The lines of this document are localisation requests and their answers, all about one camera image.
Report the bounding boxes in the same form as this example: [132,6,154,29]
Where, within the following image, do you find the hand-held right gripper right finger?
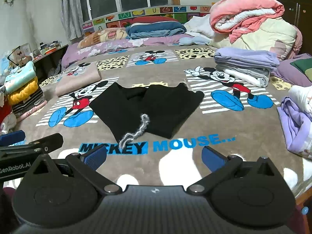
[186,146,285,195]

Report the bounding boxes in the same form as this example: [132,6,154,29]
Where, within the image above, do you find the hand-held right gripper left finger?
[22,146,122,195]

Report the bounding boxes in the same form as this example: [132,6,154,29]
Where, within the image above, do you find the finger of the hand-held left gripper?
[0,133,64,161]
[0,130,26,147]

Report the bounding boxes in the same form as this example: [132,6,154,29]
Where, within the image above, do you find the black pants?
[89,82,205,140]

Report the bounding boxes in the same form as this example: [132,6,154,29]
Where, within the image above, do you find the red cloth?
[0,100,12,125]

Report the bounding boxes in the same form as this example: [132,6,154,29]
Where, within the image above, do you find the pink patterned folded garment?
[16,100,48,121]

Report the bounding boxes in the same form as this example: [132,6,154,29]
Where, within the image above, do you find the dark striped folded garment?
[12,88,44,114]

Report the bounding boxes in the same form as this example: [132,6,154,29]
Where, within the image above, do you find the cartoon mouse printed blanket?
[15,43,312,200]

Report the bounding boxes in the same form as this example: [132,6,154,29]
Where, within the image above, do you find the yellow knit sweater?
[7,77,39,106]

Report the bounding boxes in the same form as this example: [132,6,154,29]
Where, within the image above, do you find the light blue folded garment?
[4,61,35,95]

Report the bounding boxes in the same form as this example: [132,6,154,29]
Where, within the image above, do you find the grey fuzzy yarn strand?
[119,114,150,148]

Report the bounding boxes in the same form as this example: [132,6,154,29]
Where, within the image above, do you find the beige folded garment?
[55,62,101,97]

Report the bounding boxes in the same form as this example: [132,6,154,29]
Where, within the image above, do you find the dark desk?
[32,44,69,83]

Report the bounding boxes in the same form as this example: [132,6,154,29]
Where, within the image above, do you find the cardboard box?
[11,43,32,66]

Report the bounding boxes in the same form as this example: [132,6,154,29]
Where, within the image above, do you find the white folded garment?
[223,68,269,87]

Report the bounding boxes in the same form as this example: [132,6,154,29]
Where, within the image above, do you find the lilac crumpled garment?
[277,96,312,158]

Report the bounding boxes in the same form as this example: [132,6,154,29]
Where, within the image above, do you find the cluster of small boxes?
[39,40,62,55]

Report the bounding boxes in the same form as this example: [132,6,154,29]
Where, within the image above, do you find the grey folded garment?
[216,65,270,78]

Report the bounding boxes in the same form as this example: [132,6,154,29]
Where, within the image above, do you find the lavender folded garment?
[214,48,280,72]

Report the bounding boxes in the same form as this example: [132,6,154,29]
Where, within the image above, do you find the white crumpled cloth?
[288,85,312,122]

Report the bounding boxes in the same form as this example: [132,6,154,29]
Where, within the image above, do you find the mauve pillow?
[272,54,312,87]

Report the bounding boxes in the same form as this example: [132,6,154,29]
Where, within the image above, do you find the orange printed pillow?
[77,27,128,49]

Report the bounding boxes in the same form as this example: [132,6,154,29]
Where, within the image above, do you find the light blue plush toy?
[179,36,211,46]

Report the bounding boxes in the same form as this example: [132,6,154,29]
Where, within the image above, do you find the green cloth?
[290,58,312,82]

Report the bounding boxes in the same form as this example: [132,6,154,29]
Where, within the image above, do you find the grey curtain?
[60,0,83,41]

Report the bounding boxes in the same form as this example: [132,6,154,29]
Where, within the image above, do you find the white bedding cloth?
[184,13,216,39]

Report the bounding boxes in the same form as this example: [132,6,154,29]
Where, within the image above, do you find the blue folded quilt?
[125,21,187,39]

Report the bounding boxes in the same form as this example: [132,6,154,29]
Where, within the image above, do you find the red pillow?
[130,16,179,25]

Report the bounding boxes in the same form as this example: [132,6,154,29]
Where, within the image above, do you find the pink rolled blanket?
[210,0,285,42]

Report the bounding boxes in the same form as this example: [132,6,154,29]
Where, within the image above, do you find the colourful picture headboard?
[82,5,212,37]

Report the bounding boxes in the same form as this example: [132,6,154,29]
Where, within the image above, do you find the dark wooden wardrobe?
[269,0,312,56]

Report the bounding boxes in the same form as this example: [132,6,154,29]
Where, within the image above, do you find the wooden bed frame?
[294,192,312,209]

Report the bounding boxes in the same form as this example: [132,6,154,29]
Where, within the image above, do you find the white metal tube frame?
[85,0,94,20]

